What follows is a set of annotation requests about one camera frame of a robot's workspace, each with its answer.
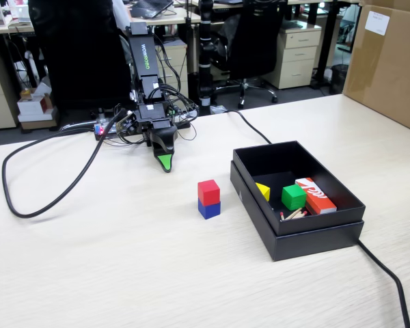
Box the beige drawer pedestal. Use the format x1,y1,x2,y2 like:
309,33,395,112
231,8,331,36
0,51,21,131
265,24,323,90
156,43,189,100

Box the yellow triangular block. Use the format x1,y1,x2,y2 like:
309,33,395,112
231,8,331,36
255,182,271,202

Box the black cardboard box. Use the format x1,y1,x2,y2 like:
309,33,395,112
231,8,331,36
232,139,367,236

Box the tall black office chair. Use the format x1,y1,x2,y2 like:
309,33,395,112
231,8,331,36
27,0,137,114

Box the black open box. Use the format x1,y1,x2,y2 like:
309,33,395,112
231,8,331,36
229,161,366,262

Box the black laptop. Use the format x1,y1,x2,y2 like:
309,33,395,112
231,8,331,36
128,0,176,20

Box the black pole white bands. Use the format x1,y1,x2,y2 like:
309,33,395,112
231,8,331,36
197,0,215,115

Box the black trash bin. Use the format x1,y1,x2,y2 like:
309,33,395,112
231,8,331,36
329,64,349,96

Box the beige office desk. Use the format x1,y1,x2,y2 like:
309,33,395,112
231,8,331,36
0,6,202,35

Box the blue wooden cube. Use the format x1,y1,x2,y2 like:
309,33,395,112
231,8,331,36
197,198,222,220

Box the thick black camera cable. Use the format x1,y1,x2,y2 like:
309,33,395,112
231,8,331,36
1,109,127,219

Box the red white matchbox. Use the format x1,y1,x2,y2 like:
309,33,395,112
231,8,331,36
295,177,338,215

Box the green wooden cube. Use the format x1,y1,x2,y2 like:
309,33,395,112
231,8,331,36
281,184,308,211

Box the black power cable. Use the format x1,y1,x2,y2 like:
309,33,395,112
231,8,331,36
204,108,410,328

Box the person in white shirt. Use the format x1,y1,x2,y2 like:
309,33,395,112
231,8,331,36
111,0,133,30

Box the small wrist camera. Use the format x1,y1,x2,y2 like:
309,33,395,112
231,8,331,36
114,109,138,135

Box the thin black servo wires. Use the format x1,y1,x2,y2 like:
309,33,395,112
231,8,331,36
150,32,201,141

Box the large brown cardboard box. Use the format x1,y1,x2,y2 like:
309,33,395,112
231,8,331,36
341,0,410,136

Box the white cardboard box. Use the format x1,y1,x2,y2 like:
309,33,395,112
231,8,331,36
16,92,55,116

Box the black office chair chrome base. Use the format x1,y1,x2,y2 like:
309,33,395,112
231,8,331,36
211,0,284,109

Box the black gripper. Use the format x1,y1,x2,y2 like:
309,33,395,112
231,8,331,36
139,118,178,174

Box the desk with black legs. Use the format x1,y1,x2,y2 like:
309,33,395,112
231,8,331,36
286,0,361,90

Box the blue controller board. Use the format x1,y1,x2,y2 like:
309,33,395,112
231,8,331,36
94,121,119,141

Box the red wooden cube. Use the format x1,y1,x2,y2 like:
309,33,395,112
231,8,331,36
197,179,221,206

